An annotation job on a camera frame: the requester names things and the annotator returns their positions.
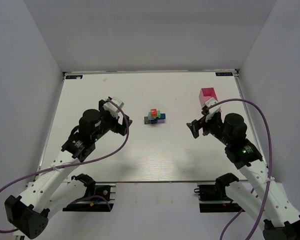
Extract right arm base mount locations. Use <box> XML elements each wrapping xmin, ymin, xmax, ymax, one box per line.
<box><xmin>193</xmin><ymin>184</ymin><xmax>242</xmax><ymax>213</ymax></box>

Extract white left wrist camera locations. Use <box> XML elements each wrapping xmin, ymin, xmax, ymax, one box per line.
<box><xmin>103</xmin><ymin>97</ymin><xmax>124</xmax><ymax>119</ymax></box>

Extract right blue table label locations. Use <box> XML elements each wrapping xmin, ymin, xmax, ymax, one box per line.
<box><xmin>215</xmin><ymin>72</ymin><xmax>233</xmax><ymax>77</ymax></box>

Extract small dark blue cube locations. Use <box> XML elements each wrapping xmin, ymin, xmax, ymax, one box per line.
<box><xmin>150</xmin><ymin>119</ymin><xmax>158</xmax><ymax>124</ymax></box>

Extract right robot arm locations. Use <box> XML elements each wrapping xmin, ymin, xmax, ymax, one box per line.
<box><xmin>187</xmin><ymin>107</ymin><xmax>300</xmax><ymax>240</ymax></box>

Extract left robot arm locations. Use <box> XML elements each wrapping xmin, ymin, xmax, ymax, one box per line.
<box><xmin>4</xmin><ymin>97</ymin><xmax>132</xmax><ymax>240</ymax></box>

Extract left blue table label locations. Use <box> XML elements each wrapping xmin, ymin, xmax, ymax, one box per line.
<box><xmin>65</xmin><ymin>75</ymin><xmax>83</xmax><ymax>80</ymax></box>

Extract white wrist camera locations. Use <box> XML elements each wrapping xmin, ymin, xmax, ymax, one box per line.
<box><xmin>204</xmin><ymin>97</ymin><xmax>221</xmax><ymax>122</ymax></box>
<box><xmin>103</xmin><ymin>97</ymin><xmax>124</xmax><ymax>119</ymax></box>

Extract olive wooden cube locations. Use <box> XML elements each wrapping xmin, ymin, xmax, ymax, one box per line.
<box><xmin>144</xmin><ymin>116</ymin><xmax>151</xmax><ymax>125</ymax></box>

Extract pink plastic bin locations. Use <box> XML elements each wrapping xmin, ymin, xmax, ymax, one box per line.
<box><xmin>198</xmin><ymin>87</ymin><xmax>219</xmax><ymax>109</ymax></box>

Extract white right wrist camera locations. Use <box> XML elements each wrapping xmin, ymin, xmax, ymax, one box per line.
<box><xmin>204</xmin><ymin>97</ymin><xmax>221</xmax><ymax>122</ymax></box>

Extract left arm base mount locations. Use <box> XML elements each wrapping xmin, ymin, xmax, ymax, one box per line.
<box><xmin>62</xmin><ymin>183</ymin><xmax>116</xmax><ymax>213</ymax></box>

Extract blue table label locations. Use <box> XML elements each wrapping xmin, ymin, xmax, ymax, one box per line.
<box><xmin>65</xmin><ymin>75</ymin><xmax>83</xmax><ymax>80</ymax></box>
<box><xmin>215</xmin><ymin>72</ymin><xmax>233</xmax><ymax>77</ymax></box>

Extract green wooden block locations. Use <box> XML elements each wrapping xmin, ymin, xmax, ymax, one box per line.
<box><xmin>148</xmin><ymin>109</ymin><xmax>161</xmax><ymax>120</ymax></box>

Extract red wooden cube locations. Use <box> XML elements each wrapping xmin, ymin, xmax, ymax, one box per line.
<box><xmin>150</xmin><ymin>108</ymin><xmax>158</xmax><ymax>118</ymax></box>

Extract long dark blue block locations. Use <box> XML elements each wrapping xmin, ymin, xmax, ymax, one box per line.
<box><xmin>159</xmin><ymin>113</ymin><xmax>166</xmax><ymax>120</ymax></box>

